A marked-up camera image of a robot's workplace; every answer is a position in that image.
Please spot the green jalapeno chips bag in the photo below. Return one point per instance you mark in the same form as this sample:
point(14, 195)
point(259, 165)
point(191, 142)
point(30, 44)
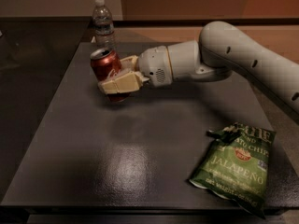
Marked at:
point(235, 166)

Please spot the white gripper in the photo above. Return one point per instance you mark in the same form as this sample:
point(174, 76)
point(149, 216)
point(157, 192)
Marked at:
point(154, 65)

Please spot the red coke can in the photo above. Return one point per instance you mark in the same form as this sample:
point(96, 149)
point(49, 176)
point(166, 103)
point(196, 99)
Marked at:
point(105, 63)

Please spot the clear plastic water bottle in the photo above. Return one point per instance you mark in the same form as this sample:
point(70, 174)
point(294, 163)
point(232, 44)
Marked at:
point(103, 25)

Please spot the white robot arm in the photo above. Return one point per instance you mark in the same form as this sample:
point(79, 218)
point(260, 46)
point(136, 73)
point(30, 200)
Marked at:
point(220, 50)

